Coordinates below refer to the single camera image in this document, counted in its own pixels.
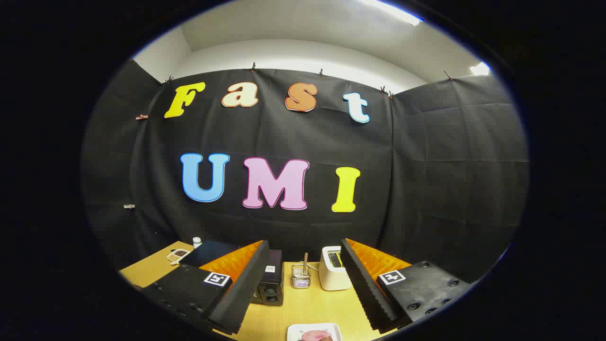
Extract black toaster oven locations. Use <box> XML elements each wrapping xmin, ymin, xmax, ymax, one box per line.
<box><xmin>180</xmin><ymin>240</ymin><xmax>285</xmax><ymax>307</ymax></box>

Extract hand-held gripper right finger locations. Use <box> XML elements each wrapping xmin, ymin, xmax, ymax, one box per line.
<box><xmin>340</xmin><ymin>238</ymin><xmax>474</xmax><ymax>334</ymax></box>

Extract white square plate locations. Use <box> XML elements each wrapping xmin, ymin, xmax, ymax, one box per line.
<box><xmin>287</xmin><ymin>323</ymin><xmax>342</xmax><ymax>341</ymax></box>

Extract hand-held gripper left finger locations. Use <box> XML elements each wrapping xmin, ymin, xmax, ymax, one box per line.
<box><xmin>141</xmin><ymin>240</ymin><xmax>270</xmax><ymax>335</ymax></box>

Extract white toaster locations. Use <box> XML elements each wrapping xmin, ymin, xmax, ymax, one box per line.
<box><xmin>319</xmin><ymin>246</ymin><xmax>353</xmax><ymax>291</ymax></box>

